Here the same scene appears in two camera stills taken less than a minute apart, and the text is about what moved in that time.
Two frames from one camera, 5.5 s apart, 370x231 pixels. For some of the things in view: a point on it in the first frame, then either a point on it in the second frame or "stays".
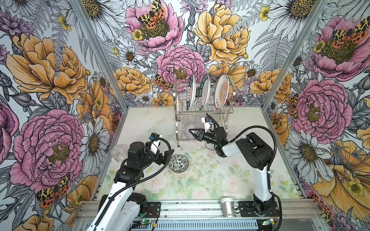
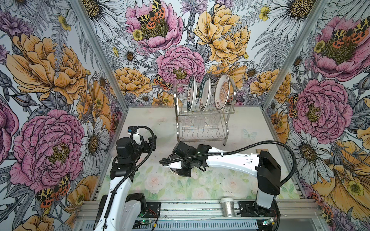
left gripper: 166,157 to 152,144
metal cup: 228,205 stays
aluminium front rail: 297,209 stays
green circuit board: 142,222 stays
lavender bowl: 189,125 to 173,170
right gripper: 201,134 to 187,173
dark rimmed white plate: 204,92 stays
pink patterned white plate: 221,91 stays
